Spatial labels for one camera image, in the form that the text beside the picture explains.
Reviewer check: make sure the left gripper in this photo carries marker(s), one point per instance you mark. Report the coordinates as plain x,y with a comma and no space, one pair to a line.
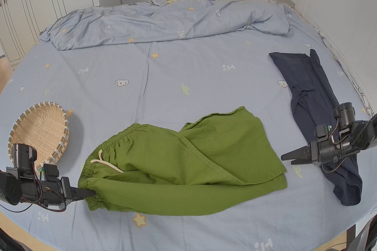
50,192

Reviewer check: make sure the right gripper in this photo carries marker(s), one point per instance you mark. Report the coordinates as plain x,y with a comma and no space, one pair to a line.
330,152

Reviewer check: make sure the green shorts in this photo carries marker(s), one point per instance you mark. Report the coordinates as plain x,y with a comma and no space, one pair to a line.
191,155

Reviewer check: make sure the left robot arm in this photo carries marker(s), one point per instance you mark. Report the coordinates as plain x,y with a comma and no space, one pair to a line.
23,158

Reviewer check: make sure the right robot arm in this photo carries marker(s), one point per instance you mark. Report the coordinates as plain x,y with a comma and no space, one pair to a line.
344,114

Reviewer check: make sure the round woven basket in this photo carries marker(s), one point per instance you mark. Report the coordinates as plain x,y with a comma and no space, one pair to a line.
41,132

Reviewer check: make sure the dark blue garment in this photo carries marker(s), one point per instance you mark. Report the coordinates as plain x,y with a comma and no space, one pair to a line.
306,82

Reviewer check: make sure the bed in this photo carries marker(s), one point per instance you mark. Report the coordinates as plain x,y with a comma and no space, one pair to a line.
188,82

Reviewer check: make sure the pale blue quilt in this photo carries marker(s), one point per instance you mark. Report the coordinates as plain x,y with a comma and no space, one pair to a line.
147,23

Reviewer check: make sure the white wardrobe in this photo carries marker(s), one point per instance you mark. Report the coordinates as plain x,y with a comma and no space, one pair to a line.
29,8

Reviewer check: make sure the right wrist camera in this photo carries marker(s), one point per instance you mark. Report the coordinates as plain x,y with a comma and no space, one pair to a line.
322,130

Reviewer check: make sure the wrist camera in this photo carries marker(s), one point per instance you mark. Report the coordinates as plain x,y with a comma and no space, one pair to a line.
51,172
322,130

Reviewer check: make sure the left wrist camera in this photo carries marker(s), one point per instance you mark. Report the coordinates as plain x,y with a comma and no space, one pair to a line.
51,172

